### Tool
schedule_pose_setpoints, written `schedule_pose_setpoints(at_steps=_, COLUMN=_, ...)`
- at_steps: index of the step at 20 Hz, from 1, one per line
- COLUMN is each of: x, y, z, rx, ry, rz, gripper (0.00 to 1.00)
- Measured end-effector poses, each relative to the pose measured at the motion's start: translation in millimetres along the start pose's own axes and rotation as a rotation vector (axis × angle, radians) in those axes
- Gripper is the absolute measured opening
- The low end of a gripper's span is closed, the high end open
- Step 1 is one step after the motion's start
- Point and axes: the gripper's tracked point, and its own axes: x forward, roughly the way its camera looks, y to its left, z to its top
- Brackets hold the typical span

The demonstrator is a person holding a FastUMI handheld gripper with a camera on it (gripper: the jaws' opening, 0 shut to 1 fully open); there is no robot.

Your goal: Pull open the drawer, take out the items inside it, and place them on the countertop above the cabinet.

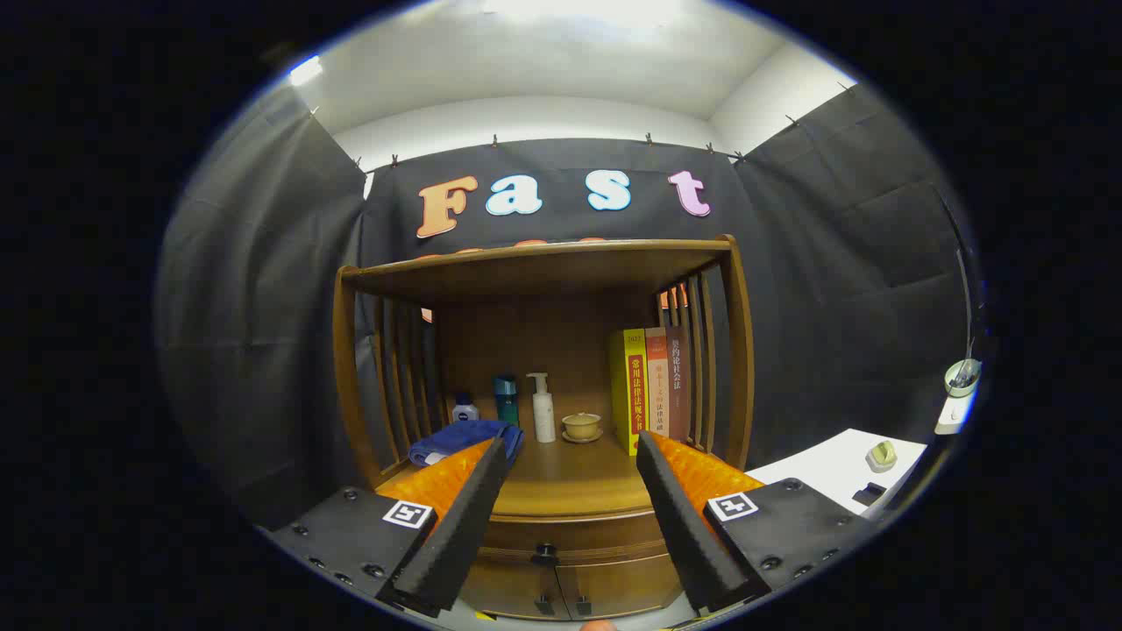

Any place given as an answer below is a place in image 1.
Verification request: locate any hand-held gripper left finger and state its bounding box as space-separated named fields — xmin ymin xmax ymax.
xmin=259 ymin=436 xmax=511 ymax=619

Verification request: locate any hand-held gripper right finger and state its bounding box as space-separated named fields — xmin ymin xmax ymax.
xmin=635 ymin=429 xmax=879 ymax=614

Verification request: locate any brown wooden drawer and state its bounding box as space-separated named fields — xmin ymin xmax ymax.
xmin=482 ymin=513 xmax=676 ymax=566

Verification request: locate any wooden cabinet door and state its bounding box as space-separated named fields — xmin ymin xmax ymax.
xmin=557 ymin=559 xmax=689 ymax=620
xmin=460 ymin=561 xmax=562 ymax=620

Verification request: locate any brown wooden countertop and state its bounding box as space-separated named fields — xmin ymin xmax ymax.
xmin=375 ymin=419 xmax=746 ymax=520

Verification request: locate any white side cabinet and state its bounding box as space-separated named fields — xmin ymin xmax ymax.
xmin=745 ymin=428 xmax=928 ymax=516

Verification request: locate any brown wooden cabinet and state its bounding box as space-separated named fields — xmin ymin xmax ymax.
xmin=331 ymin=235 xmax=756 ymax=621

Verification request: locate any folded blue towel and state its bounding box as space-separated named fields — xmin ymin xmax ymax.
xmin=409 ymin=420 xmax=525 ymax=468

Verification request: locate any teal bottle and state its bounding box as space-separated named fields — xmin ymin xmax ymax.
xmin=493 ymin=374 xmax=520 ymax=428

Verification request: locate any white pump bottle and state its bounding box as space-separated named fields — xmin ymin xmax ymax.
xmin=527 ymin=372 xmax=557 ymax=443

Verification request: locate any brown book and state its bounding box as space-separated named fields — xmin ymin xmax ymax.
xmin=664 ymin=326 xmax=693 ymax=443

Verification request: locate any thick yellow book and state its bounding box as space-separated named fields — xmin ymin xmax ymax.
xmin=609 ymin=329 xmax=650 ymax=457

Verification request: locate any orange and cream book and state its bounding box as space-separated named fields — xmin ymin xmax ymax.
xmin=644 ymin=327 xmax=671 ymax=439

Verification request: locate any small white shelf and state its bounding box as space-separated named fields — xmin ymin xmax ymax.
xmin=934 ymin=394 xmax=976 ymax=436

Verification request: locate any white cup with utensils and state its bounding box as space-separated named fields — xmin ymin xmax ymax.
xmin=944 ymin=358 xmax=983 ymax=397

